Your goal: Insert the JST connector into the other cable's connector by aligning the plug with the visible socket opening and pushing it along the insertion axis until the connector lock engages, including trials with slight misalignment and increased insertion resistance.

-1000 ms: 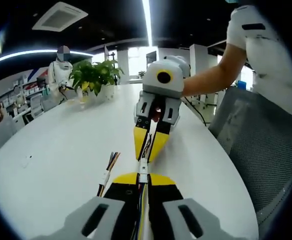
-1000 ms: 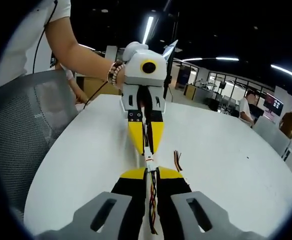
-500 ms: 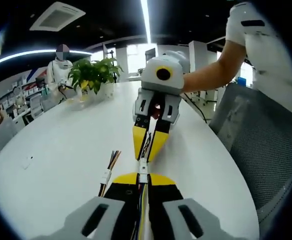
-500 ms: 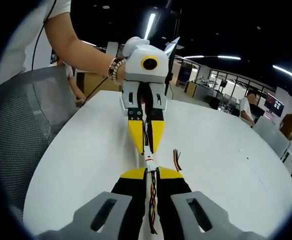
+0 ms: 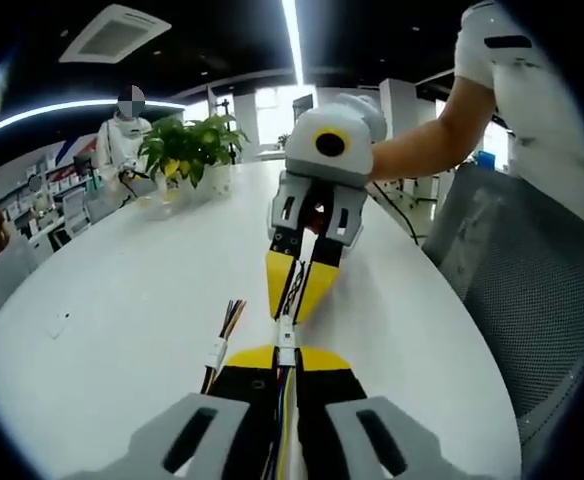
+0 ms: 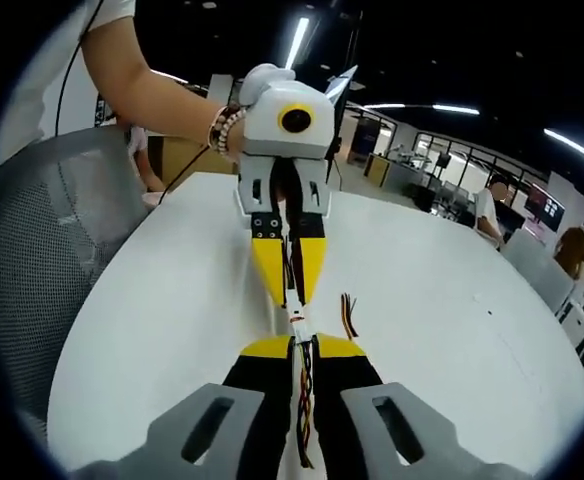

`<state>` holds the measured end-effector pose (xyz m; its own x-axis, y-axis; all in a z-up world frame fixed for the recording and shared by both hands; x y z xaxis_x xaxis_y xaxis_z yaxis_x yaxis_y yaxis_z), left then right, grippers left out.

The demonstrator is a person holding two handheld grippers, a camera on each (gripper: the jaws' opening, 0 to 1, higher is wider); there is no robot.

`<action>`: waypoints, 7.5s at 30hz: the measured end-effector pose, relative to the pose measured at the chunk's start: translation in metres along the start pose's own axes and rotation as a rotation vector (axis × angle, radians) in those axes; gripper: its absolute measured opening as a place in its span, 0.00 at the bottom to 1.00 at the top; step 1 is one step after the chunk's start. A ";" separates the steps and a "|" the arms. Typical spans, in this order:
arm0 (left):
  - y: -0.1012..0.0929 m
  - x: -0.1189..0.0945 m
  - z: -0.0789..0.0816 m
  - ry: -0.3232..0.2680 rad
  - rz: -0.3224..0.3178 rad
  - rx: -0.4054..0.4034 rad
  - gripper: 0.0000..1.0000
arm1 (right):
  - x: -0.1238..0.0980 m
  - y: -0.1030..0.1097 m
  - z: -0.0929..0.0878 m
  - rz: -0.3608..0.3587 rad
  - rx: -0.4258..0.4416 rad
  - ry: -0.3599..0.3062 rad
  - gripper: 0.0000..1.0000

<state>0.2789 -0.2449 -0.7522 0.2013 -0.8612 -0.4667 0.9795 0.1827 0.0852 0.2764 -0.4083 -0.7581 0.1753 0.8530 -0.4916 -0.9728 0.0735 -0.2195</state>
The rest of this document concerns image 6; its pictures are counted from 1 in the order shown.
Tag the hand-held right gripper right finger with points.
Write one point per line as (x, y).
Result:
(357, 400)

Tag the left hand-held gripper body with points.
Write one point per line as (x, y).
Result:
(262, 130)

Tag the dark monitor screen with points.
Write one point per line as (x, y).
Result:
(547, 207)

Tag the grey office chair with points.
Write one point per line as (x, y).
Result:
(537, 270)

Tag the person's left hand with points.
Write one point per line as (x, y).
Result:
(262, 80)

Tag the ceiling light strip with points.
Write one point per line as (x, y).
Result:
(297, 42)
(452, 108)
(577, 145)

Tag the brown cabinet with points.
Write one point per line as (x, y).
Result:
(172, 155)

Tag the yellow sided cabinet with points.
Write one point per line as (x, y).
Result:
(377, 172)

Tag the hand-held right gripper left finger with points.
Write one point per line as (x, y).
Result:
(252, 400)

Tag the black stand with white panel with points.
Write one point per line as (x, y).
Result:
(342, 85)

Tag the grey mesh chair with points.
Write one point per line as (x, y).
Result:
(47, 225)

